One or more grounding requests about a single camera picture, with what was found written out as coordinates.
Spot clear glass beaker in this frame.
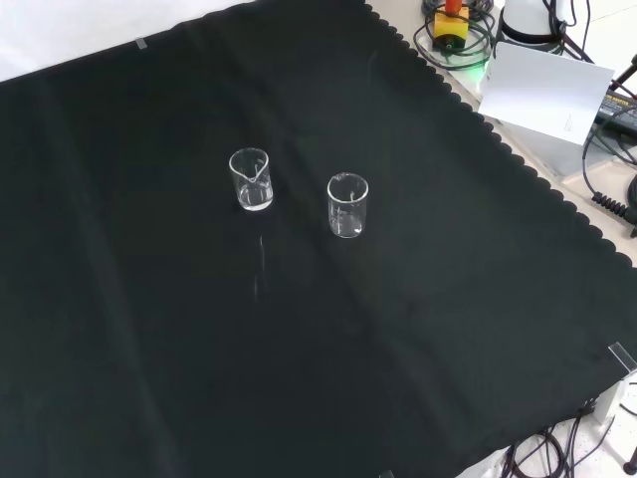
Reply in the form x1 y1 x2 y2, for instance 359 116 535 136
326 172 370 240
228 146 275 212

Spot black cloth with scalloped edge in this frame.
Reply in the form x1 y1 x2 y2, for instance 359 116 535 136
0 0 637 478

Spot yellow stop button box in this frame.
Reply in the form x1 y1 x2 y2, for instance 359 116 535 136
433 0 470 53

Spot pale board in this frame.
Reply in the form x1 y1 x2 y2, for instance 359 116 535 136
477 41 616 146

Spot black power adapter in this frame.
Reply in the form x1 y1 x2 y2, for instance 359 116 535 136
595 83 637 133

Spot black tripod leg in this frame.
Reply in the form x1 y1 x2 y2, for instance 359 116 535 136
610 53 637 92

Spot green and black cable coil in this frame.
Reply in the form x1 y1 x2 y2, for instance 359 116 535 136
412 0 500 71

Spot black cable bundle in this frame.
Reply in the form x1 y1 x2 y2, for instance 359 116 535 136
580 118 637 219

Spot black floor cables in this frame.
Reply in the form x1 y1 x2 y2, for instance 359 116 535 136
501 411 637 478

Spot grey metal bracket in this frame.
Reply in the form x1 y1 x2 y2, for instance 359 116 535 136
593 370 637 424

